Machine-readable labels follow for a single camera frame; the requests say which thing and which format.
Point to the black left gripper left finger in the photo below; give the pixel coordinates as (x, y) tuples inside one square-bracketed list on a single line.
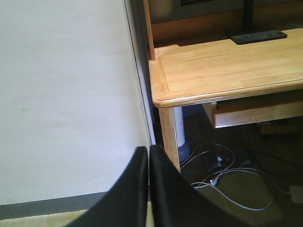
[(125, 204)]

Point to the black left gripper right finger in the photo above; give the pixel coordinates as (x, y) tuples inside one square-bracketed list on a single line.
[(175, 203)]

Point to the black monitor stand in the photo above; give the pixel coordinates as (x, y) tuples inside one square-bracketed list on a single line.
[(249, 33)]

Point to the light wooden desk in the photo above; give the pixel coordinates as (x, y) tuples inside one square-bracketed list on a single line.
[(194, 62)]

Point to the white power adapter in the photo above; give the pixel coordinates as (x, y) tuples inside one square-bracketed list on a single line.
[(296, 192)]

